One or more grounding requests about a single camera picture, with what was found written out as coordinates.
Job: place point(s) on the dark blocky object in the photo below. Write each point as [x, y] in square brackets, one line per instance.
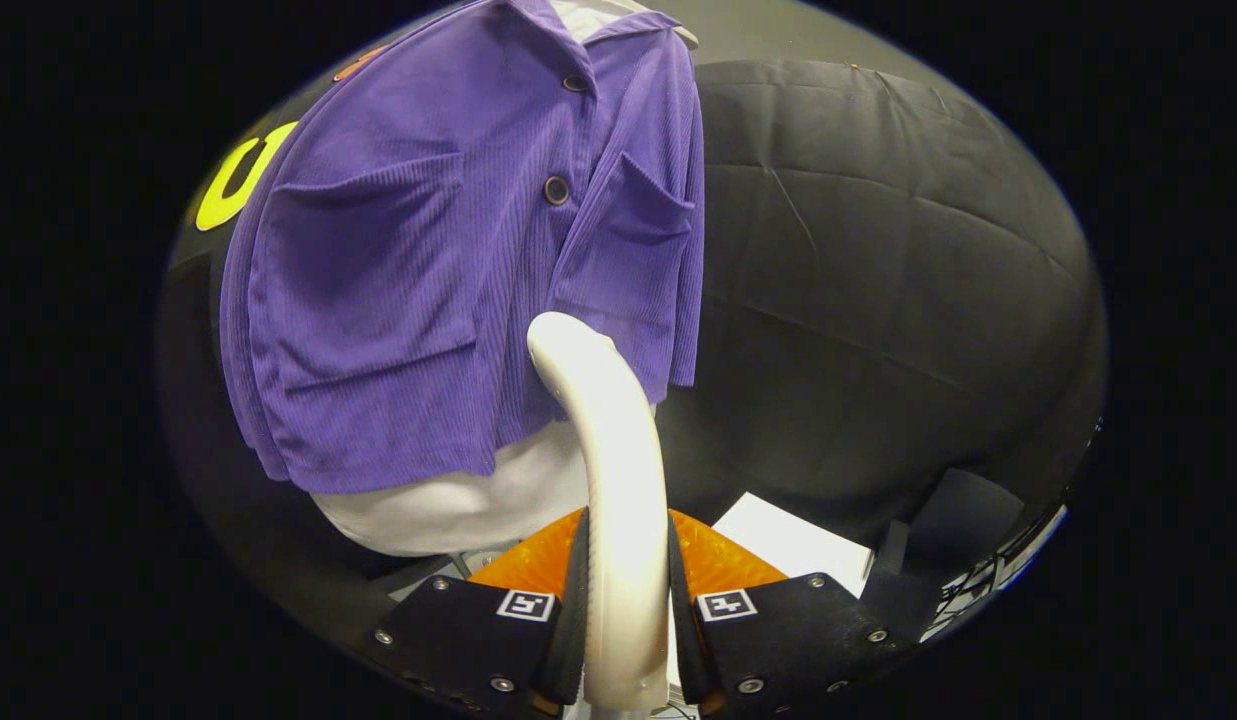
[968, 520]

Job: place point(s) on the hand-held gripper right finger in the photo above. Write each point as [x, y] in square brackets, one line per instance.
[681, 640]

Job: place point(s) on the white shirt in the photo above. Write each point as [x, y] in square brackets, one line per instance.
[458, 505]

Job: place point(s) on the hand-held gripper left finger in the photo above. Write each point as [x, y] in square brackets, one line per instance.
[576, 640]

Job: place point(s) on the white flat box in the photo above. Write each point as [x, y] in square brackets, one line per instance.
[788, 545]

